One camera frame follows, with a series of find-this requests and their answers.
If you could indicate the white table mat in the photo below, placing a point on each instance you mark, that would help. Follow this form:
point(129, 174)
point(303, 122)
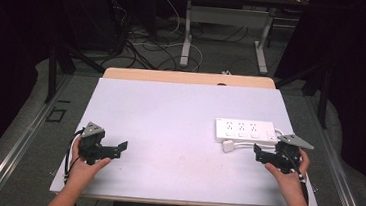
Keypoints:
point(168, 132)

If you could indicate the white desk with metal legs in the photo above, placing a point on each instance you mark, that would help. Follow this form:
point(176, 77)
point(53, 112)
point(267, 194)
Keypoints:
point(228, 16)

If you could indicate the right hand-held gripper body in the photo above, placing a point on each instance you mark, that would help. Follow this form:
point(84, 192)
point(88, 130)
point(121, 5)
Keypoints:
point(287, 153)

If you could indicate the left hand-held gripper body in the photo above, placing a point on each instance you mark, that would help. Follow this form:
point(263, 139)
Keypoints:
point(92, 141)

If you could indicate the black metal stand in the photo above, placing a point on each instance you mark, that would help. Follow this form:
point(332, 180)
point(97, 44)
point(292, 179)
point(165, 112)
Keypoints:
point(321, 91)
point(55, 71)

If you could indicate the metal floor rail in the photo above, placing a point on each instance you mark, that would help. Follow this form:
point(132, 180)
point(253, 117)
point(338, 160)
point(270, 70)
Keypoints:
point(17, 142)
point(339, 170)

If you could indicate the person's right hand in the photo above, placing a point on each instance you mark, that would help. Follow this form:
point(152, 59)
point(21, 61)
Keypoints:
point(287, 180)

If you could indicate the wooden table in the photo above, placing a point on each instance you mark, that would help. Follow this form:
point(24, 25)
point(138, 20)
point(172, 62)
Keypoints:
point(186, 77)

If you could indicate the white power strip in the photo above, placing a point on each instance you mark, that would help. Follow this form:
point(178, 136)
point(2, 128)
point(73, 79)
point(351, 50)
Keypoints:
point(245, 131)

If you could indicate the person's left hand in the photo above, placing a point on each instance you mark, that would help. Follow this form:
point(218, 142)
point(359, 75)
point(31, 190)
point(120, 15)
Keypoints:
point(85, 170)

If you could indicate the white plug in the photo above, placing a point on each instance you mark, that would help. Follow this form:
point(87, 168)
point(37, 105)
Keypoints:
point(228, 146)

